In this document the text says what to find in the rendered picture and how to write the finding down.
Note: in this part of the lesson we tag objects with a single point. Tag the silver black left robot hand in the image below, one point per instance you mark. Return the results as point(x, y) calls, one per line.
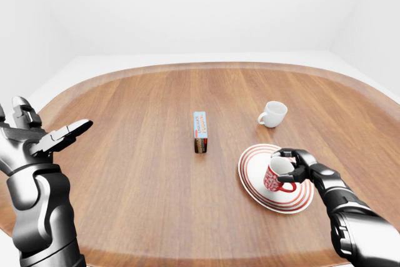
point(22, 142)

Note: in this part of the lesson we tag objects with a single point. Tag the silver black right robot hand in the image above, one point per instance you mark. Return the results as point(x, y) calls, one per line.
point(301, 164)

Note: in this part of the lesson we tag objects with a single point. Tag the red patterned mug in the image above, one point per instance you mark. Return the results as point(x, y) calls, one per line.
point(275, 176)

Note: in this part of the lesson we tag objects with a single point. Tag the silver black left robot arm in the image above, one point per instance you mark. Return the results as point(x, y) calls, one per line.
point(40, 217)

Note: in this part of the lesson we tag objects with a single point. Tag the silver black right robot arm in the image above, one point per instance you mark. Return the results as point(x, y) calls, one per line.
point(353, 217)

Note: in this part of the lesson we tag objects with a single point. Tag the white plate with red rings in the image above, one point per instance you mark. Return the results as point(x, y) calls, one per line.
point(281, 198)

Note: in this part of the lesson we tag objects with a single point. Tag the white mug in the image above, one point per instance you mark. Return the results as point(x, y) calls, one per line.
point(273, 115)

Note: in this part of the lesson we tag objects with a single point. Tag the blue chocolate pudding box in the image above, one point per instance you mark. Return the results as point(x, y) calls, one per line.
point(200, 132)

